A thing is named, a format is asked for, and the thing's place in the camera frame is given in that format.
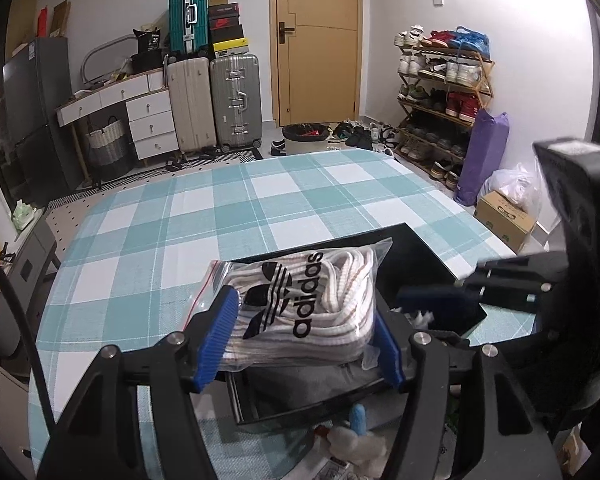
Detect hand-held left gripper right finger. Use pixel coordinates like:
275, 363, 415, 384
372, 307, 563, 480

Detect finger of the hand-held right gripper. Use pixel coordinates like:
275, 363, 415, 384
395, 252, 572, 317

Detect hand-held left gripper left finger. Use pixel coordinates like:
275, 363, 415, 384
37, 285, 241, 480

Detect black storage box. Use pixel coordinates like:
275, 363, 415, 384
225, 222, 488, 426

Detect bag of white socks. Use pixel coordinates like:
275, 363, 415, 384
187, 237, 396, 373

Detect white plush toy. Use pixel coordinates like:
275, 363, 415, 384
325, 402, 388, 480

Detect grey cloth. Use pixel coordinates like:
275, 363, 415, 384
244, 360, 383, 407

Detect white plastic bag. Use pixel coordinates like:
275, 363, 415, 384
482, 162, 544, 231

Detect purple bag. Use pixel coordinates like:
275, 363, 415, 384
455, 109, 511, 207

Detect pile of dark shoes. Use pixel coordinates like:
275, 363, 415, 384
329, 120, 402, 154

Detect round bin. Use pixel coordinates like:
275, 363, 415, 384
282, 123, 334, 156

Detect grey side cabinet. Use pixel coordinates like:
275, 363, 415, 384
2, 210, 62, 323

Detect woven laundry basket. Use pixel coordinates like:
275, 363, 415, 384
84, 116, 131, 181

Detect green tissue pack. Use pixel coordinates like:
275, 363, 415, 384
12, 200, 44, 231

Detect white desk with drawers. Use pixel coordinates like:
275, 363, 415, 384
56, 67, 179, 192

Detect wooden shoe rack with shoes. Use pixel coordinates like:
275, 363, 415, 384
394, 25, 493, 190

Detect beige suitcase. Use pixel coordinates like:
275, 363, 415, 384
166, 55, 217, 154

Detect silver suitcase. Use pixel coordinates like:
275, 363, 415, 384
210, 54, 263, 152

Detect blue bag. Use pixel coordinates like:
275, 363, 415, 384
455, 26, 491, 57

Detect wooden door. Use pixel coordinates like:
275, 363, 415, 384
270, 0, 364, 129

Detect grey refrigerator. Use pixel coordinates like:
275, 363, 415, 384
2, 37, 84, 207

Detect black bag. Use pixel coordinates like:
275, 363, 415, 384
131, 27, 170, 74

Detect oval mirror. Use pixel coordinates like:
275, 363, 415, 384
81, 35, 137, 84

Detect teal suitcase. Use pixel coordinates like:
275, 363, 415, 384
168, 0, 211, 57

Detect tall brown box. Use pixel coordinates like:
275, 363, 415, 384
52, 0, 72, 39

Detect flat cardboard sheet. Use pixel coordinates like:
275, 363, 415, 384
5, 0, 39, 59

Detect black cable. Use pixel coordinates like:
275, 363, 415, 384
0, 242, 57, 441

